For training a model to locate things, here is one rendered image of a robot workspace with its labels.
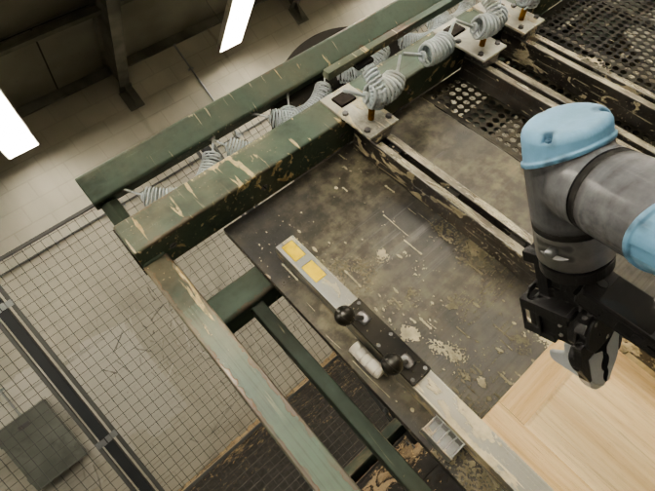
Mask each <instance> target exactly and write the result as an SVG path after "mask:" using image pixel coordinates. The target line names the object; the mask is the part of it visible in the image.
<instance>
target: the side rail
mask: <svg viewBox="0 0 655 491"><path fill-rule="evenodd" d="M144 270H145V272H146V273H147V274H148V276H149V277H150V278H151V280H152V281H153V282H154V284H156V285H157V286H158V288H159V290H160V291H161V292H162V294H163V295H164V296H165V298H166V299H167V300H168V302H169V303H170V304H171V305H172V307H173V308H174V310H175V311H176V312H177V314H178V315H179V316H180V318H181V319H182V320H183V321H184V323H185V324H186V325H187V327H188V328H189V329H190V331H191V332H192V333H193V335H194V336H195V337H196V338H197V340H198V341H199V342H200V344H201V345H202V346H203V348H204V349H205V350H206V352H207V353H208V354H209V355H210V357H211V358H212V360H213V361H214V362H215V364H216V365H217V366H218V368H219V369H220V370H221V371H222V373H223V374H224V375H225V377H226V378H227V379H228V381H229V382H230V383H231V384H232V386H233V387H234V388H235V390H236V391H237V392H238V394H239V395H240V396H241V398H242V399H243V400H244V401H245V403H246V404H247V405H248V407H249V408H250V410H251V411H252V412H253V414H254V415H255V416H256V417H257V419H258V420H259V421H260V423H261V424H262V425H263V427H264V428H265V429H266V431H267V432H268V433H269V434H270V435H271V436H272V437H273V439H274V440H275V441H276V443H277V444H278V445H279V446H280V448H281V449H282V450H283V452H284V453H285V454H286V456H287V457H288V458H289V460H290V461H291V462H292V464H293V465H294V466H295V468H296V469H297V470H298V472H299V473H300V474H301V476H302V477H303V478H304V479H305V481H306V482H307V483H308V485H309V486H310V487H311V489H312V490H313V491H362V490H361V489H360V488H359V486H358V485H357V484H356V483H355V481H354V480H353V479H352V478H351V477H350V475H349V474H348V473H347V472H346V471H345V470H344V469H343V468H342V467H341V465H340V464H339V463H338V462H337V460H336V459H335V458H334V457H333V456H332V454H331V453H330V452H329V451H328V449H327V448H326V447H325V446H324V444H323V443H322V442H321V441H320V439H319V438H318V437H317V436H316V435H315V433H314V432H313V431H312V430H311V428H310V427H309V426H308V425H307V424H306V422H305V421H304V420H303V419H302V417H301V416H300V415H299V414H298V413H297V411H296V410H295V409H294V408H293V406H292V405H291V404H290V403H289V401H288V400H287V399H286V398H285V396H284V395H283V394H282V393H281V392H280V390H279V389H278V388H277V387H276V385H275V384H274V383H273V382H272V381H271V379H270V378H269V377H268V376H267V374H266V373H265V372H264V371H263V370H262V368H261V367H260V366H259V365H258V363H257V362H256V361H255V360H254V358H253V357H252V356H251V355H250V353H249V352H248V351H247V350H246V348H245V347H244V346H243V345H242V344H241V342H240V341H239V340H238V339H237V337H236V336H235V335H234V334H233V333H232V331H231V330H230V329H229V328H228V326H227V325H226V324H225V323H224V322H223V320H222V319H221V318H220V317H219V315H218V314H217V313H216V312H215V311H214V309H213V308H212V307H211V305H210V304H209V303H208V302H207V301H206V299H205V298H204V297H203V296H202V294H201V293H200V292H199V291H198V290H197V288H196V287H195V286H194V285H193V283H192V282H190V281H189V280H188V278H187V277H186V276H185V275H184V273H183V272H182V271H181V270H180V269H179V267H178V266H177V265H176V264H175V262H174V261H173V260H172V259H171V257H170V256H169V255H168V254H167V253H165V254H164V255H163V256H161V257H160V258H158V259H157V260H155V261H154V262H152V263H150V264H149V265H148V266H146V267H144Z"/></svg>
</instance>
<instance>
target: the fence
mask: <svg viewBox="0 0 655 491"><path fill-rule="evenodd" d="M290 241H293V242H294V243H295V244H296V245H297V246H298V247H299V248H300V249H301V250H302V251H303V252H304V253H305V255H304V256H302V257H301V258H300V259H298V260H297V261H296V262H295V261H294V260H293V259H292V258H291V257H290V256H289V255H288V254H287V253H286V252H285V251H284V250H283V249H282V247H283V246H285V245H286V244H287V243H289V242H290ZM276 251H277V255H278V257H279V258H280V259H281V260H282V261H283V262H284V263H285V264H286V265H287V266H288V267H289V268H290V269H291V270H292V271H293V272H294V273H295V274H296V276H297V277H298V278H299V279H300V280H301V281H302V282H303V283H304V284H305V285H306V286H307V287H308V288H309V289H310V290H311V291H312V292H313V293H314V294H315V295H316V296H317V297H318V298H319V299H320V300H321V301H322V302H323V303H324V304H325V305H326V306H327V307H328V308H329V310H330V311H331V312H332V313H333V314H334V313H335V310H336V309H337V308H338V307H340V306H343V305H347V306H350V305H351V304H352V303H353V302H354V301H356V300H357V299H358V298H357V297H356V296H355V295H354V294H353V293H352V292H351V291H350V290H349V289H348V288H347V287H346V286H344V285H343V284H342V283H341V282H340V281H339V280H338V279H337V278H336V277H335V276H334V275H333V274H332V273H331V272H330V271H329V270H328V269H327V268H326V267H325V266H324V265H323V264H322V263H321V262H320V261H319V260H318V259H317V258H316V257H315V256H314V255H313V254H312V253H311V252H310V251H309V250H308V249H307V248H306V247H305V246H304V245H302V244H301V243H300V242H299V241H298V240H297V239H296V238H295V237H294V236H290V237H289V238H288V239H286V240H285V241H283V242H282V243H281V244H279V245H277V246H276ZM311 260H313V261H314V262H315V263H316V264H317V265H318V266H319V267H320V268H321V269H322V270H323V271H324V272H325V273H326V275H325V276H324V277H323V278H322V279H320V280H319V281H318V282H316V283H315V282H314V281H313V280H312V279H311V278H310V277H309V276H308V275H307V274H306V273H305V271H304V270H303V269H302V267H303V266H304V265H306V264H307V263H308V262H310V261H311ZM346 327H347V328H348V329H349V330H350V331H351V332H352V333H353V334H354V335H355V336H356V337H357V338H358V339H359V340H360V341H361V342H362V343H363V345H364V346H365V347H366V348H367V349H368V350H369V351H370V352H371V353H372V354H373V355H374V356H375V357H376V358H377V359H378V360H379V361H380V362H381V361H382V359H383V357H382V356H381V355H380V354H379V353H378V352H377V351H376V350H375V349H374V347H373V346H372V345H371V344H370V343H369V342H368V341H367V340H366V339H365V338H364V336H363V335H362V334H361V333H360V332H359V331H358V330H357V329H356V328H355V327H354V326H353V325H352V324H350V325H348V326H346ZM395 377H396V379H397V380H398V381H399V382H400V383H401V384H402V385H403V386H404V387H405V388H406V389H407V390H408V391H409V392H410V393H411V394H412V395H413V396H414V397H415V398H416V399H417V400H418V401H419V402H420V403H421V404H422V405H423V406H424V407H425V408H426V409H427V410H428V412H429V413H430V414H431V415H432V416H433V417H434V416H435V415H436V414H437V415H438V416H439V417H440V418H441V419H442V420H443V421H444V422H445V423H446V425H447V426H448V427H449V428H450V429H451V430H452V431H453V432H454V433H455V434H456V435H457V436H458V437H459V438H460V439H461V440H462V441H463V442H464V443H465V444H466V445H465V446H464V447H463V448H464V449H465V450H466V451H467V452H468V453H469V454H470V455H471V456H472V457H473V458H474V459H475V460H476V461H477V462H478V463H479V464H480V465H481V466H482V467H483V468H484V469H485V470H486V471H487V472H488V473H489V474H490V475H491V476H492V477H493V478H494V480H495V481H496V482H497V483H498V484H499V485H500V486H501V487H502V488H503V489H504V490H505V491H554V490H553V489H552V488H551V487H550V486H549V485H548V484H547V483H546V482H545V481H544V480H543V479H542V478H541V477H540V476H539V475H538V474H537V473H536V472H535V471H534V470H533V469H532V468H531V467H530V466H529V465H528V464H527V463H526V462H525V461H524V460H523V459H522V458H521V457H520V456H519V455H518V454H517V453H516V452H515V451H513V450H512V449H511V448H510V447H509V446H508V445H507V444H506V443H505V442H504V441H503V440H502V439H501V438H500V437H499V436H498V435H497V434H496V433H495V432H494V431H493V430H492V429H491V428H490V427H489V426H488V425H487V424H486V423H485V422H484V421H483V420H482V419H481V418H480V417H479V416H478V415H477V414H476V413H475V412H474V411H473V410H471V409H470V408H469V407H468V406H467V405H466V404H465V403H464V402H463V401H462V400H461V399H460V398H459V397H458V396H457V395H456V394H455V393H454V392H453V391H452V390H451V389H450V388H449V387H448V386H447V385H446V384H445V383H444V382H443V381H442V380H441V379H440V378H439V377H438V376H437V375H436V374H435V373H434V372H433V371H432V370H431V369H430V371H429V372H428V373H427V374H426V375H425V376H424V377H423V378H422V379H421V380H420V381H419V382H418V383H417V384H416V385H415V386H413V387H412V386H411V385H410V384H409V383H408V382H407V381H406V379H405V378H404V377H403V376H402V375H401V374H400V373H399V374H398V375H395Z"/></svg>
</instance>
